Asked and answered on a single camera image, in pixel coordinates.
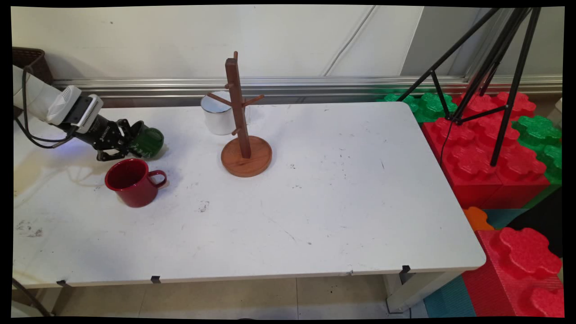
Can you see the wooden mug tree stand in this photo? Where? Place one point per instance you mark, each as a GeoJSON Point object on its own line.
{"type": "Point", "coordinates": [246, 159]}

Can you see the green enamel mug white lettering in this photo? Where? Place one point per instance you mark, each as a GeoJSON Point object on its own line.
{"type": "Point", "coordinates": [150, 143]}

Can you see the red foam block ribbed side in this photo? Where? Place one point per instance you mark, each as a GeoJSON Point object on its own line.
{"type": "Point", "coordinates": [522, 265]}

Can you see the white table leg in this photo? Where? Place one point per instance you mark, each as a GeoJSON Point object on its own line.
{"type": "Point", "coordinates": [416, 288]}

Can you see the brown wicker basket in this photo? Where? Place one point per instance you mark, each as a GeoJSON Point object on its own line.
{"type": "Point", "coordinates": [33, 60]}

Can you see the green foam block stacked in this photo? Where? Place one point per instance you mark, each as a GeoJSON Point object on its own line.
{"type": "Point", "coordinates": [540, 130]}

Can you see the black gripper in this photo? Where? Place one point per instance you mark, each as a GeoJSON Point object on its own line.
{"type": "Point", "coordinates": [101, 134]}

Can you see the red enamel mug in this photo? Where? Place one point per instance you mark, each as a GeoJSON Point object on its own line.
{"type": "Point", "coordinates": [135, 189]}

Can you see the large red foam block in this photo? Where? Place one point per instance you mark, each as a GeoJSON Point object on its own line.
{"type": "Point", "coordinates": [477, 166]}

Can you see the aluminium wall rail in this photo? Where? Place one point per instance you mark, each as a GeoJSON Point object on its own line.
{"type": "Point", "coordinates": [315, 87]}

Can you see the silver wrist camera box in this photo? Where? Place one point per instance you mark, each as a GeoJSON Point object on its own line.
{"type": "Point", "coordinates": [74, 108]}

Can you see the orange foam block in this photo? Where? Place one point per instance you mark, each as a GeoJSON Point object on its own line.
{"type": "Point", "coordinates": [477, 218]}

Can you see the green foam block flat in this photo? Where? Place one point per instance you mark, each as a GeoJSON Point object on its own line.
{"type": "Point", "coordinates": [429, 105]}

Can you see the black tripod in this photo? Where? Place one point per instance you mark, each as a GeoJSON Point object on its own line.
{"type": "Point", "coordinates": [504, 121]}

